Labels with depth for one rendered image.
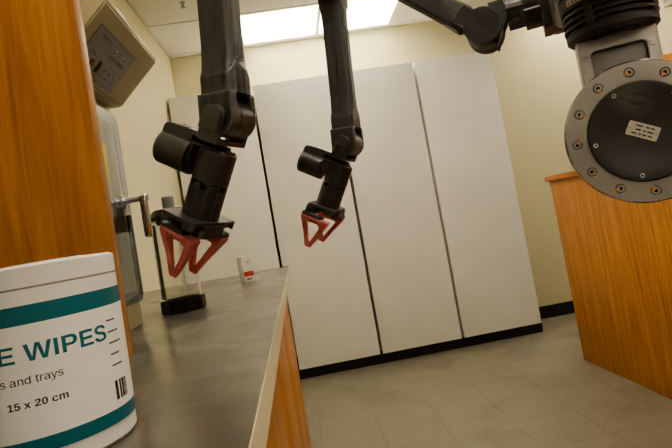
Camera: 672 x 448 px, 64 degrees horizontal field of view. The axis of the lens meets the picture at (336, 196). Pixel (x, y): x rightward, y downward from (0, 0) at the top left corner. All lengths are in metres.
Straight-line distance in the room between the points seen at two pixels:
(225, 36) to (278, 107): 3.27
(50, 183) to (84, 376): 0.46
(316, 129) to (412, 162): 0.76
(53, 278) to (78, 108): 0.46
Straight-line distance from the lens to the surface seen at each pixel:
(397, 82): 4.21
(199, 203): 0.83
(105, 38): 1.07
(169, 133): 0.88
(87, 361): 0.47
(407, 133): 4.14
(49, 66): 0.91
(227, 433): 0.45
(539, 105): 5.02
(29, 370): 0.46
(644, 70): 0.88
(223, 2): 0.85
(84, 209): 0.86
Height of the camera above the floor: 1.08
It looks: 3 degrees up
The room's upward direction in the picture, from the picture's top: 10 degrees counter-clockwise
